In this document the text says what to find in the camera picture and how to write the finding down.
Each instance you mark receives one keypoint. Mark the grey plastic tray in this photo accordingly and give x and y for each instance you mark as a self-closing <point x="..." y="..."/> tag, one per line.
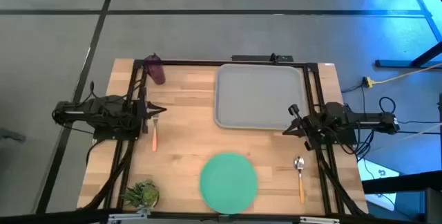
<point x="259" y="96"/>

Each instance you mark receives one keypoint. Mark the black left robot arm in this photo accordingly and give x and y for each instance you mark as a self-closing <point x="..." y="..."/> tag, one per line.
<point x="89" y="113"/>

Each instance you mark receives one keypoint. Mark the grey furniture foot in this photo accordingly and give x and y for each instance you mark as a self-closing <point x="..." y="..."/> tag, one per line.
<point x="10" y="135"/>

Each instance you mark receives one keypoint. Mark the silver aluminium bracket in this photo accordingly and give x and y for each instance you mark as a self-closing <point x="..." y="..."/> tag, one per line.
<point x="317" y="220"/>
<point x="124" y="217"/>

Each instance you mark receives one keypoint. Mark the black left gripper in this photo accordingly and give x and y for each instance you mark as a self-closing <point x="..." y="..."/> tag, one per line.
<point x="139" y="111"/>

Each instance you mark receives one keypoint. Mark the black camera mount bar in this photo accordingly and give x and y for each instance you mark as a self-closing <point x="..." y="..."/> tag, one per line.
<point x="255" y="58"/>

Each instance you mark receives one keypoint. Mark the small green succulent plant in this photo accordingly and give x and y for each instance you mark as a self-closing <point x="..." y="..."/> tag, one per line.
<point x="145" y="194"/>

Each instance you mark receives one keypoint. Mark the purple translucent cup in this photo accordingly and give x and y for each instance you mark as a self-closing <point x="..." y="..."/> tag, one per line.
<point x="154" y="70"/>

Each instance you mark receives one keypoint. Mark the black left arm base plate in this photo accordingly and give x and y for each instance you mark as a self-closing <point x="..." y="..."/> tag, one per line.
<point x="114" y="135"/>

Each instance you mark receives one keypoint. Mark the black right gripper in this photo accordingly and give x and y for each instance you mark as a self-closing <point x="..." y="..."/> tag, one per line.
<point x="312" y="129"/>

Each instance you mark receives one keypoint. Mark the black beam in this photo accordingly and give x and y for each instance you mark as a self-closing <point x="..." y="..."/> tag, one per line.
<point x="397" y="184"/>

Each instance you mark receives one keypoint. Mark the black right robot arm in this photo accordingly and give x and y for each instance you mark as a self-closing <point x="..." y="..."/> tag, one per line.
<point x="366" y="118"/>

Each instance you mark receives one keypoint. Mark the green round plate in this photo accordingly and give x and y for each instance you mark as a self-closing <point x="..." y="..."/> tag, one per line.
<point x="228" y="184"/>

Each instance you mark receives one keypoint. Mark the black metal table frame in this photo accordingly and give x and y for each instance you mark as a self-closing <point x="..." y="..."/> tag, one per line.
<point x="193" y="62"/>

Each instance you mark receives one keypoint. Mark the black table leg frame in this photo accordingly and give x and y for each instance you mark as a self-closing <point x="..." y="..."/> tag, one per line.
<point x="390" y="63"/>

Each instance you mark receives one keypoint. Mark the black rig crossbar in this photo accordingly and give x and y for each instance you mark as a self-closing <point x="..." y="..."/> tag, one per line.
<point x="41" y="217"/>

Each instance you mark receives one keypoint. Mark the white paper sheet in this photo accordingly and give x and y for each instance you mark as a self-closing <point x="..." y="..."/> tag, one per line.
<point x="380" y="172"/>

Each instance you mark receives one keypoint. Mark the grey cabinet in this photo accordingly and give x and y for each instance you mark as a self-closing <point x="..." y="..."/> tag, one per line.
<point x="434" y="206"/>

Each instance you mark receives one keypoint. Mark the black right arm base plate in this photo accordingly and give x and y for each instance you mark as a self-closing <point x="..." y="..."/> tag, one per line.
<point x="350" y="137"/>

